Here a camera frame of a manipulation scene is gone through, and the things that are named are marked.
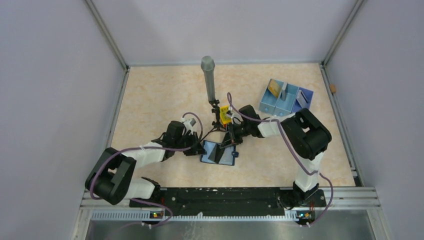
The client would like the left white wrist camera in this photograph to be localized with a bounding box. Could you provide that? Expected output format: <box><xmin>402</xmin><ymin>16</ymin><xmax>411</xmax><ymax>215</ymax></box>
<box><xmin>180</xmin><ymin>117</ymin><xmax>197</xmax><ymax>135</ymax></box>

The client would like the grey microphone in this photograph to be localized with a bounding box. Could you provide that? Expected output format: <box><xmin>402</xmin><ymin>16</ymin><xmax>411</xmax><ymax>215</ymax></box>
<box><xmin>200</xmin><ymin>55</ymin><xmax>216</xmax><ymax>102</ymax></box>

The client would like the silver credit card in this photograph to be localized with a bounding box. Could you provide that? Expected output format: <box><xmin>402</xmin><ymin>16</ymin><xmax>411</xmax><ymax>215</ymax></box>
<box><xmin>296</xmin><ymin>90</ymin><xmax>309</xmax><ymax>108</ymax></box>

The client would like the light blue drawer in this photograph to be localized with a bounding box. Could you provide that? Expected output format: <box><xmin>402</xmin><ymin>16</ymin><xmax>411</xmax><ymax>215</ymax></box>
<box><xmin>259</xmin><ymin>79</ymin><xmax>283</xmax><ymax>116</ymax></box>
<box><xmin>273</xmin><ymin>83</ymin><xmax>299</xmax><ymax>117</ymax></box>

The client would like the light blue drawer middle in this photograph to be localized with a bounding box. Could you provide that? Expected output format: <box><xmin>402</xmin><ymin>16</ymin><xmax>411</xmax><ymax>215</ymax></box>
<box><xmin>273</xmin><ymin>83</ymin><xmax>299</xmax><ymax>117</ymax></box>

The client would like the small wooden knob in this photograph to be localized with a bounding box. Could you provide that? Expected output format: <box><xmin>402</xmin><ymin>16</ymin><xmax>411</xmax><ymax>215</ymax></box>
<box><xmin>329</xmin><ymin>84</ymin><xmax>337</xmax><ymax>94</ymax></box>

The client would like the white cable duct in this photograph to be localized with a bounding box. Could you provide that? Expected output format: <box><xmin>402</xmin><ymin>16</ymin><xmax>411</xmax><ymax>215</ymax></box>
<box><xmin>91</xmin><ymin>210</ymin><xmax>299</xmax><ymax>222</ymax></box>

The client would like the black tripod stand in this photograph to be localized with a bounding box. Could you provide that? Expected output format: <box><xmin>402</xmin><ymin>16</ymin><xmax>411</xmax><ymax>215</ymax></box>
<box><xmin>201</xmin><ymin>99</ymin><xmax>227</xmax><ymax>141</ymax></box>

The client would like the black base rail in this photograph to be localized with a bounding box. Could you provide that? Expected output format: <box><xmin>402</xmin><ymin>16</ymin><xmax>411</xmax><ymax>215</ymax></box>
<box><xmin>148</xmin><ymin>187</ymin><xmax>327</xmax><ymax>217</ymax></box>

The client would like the aluminium frame front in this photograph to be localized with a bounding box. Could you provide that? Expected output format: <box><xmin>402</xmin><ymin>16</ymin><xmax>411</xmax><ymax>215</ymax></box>
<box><xmin>71</xmin><ymin>187</ymin><xmax>393</xmax><ymax>240</ymax></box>

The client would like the dark blue card holder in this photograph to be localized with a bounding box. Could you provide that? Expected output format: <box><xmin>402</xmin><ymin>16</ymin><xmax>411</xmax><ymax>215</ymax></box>
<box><xmin>199</xmin><ymin>140</ymin><xmax>239</xmax><ymax>166</ymax></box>

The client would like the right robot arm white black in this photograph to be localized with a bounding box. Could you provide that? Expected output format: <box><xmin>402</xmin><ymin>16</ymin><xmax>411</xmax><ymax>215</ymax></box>
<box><xmin>219</xmin><ymin>105</ymin><xmax>332</xmax><ymax>206</ymax></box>

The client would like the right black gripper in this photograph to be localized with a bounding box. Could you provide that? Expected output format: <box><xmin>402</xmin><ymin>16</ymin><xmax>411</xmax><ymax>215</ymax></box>
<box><xmin>220</xmin><ymin>122</ymin><xmax>251</xmax><ymax>150</ymax></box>

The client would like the light blue drawer left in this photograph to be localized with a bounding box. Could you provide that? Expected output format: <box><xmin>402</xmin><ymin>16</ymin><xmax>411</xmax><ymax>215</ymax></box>
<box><xmin>259</xmin><ymin>79</ymin><xmax>283</xmax><ymax>116</ymax></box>

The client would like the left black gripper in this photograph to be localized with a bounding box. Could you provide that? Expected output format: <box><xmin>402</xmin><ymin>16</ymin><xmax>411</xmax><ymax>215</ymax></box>
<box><xmin>174</xmin><ymin>131</ymin><xmax>207</xmax><ymax>156</ymax></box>

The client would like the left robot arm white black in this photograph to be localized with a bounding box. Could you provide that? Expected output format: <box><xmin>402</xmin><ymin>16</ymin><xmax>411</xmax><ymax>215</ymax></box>
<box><xmin>85</xmin><ymin>118</ymin><xmax>206</xmax><ymax>207</ymax></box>

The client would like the yellow red blue toy block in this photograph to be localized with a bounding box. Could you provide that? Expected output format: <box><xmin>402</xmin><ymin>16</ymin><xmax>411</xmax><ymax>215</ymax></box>
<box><xmin>219</xmin><ymin>105</ymin><xmax>234</xmax><ymax>127</ymax></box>

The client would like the purple drawer right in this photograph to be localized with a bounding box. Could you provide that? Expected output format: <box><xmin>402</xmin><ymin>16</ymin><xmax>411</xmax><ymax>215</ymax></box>
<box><xmin>291</xmin><ymin>87</ymin><xmax>314</xmax><ymax>113</ymax></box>

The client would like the black credit card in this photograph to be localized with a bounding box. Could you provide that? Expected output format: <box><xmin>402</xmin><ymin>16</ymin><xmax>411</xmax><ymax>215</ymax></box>
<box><xmin>281</xmin><ymin>82</ymin><xmax>288</xmax><ymax>101</ymax></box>
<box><xmin>208</xmin><ymin>143</ymin><xmax>226</xmax><ymax>164</ymax></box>

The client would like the gold credit card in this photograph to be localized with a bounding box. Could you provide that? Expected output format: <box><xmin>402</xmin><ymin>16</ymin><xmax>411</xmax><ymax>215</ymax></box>
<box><xmin>267</xmin><ymin>78</ymin><xmax>282</xmax><ymax>98</ymax></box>

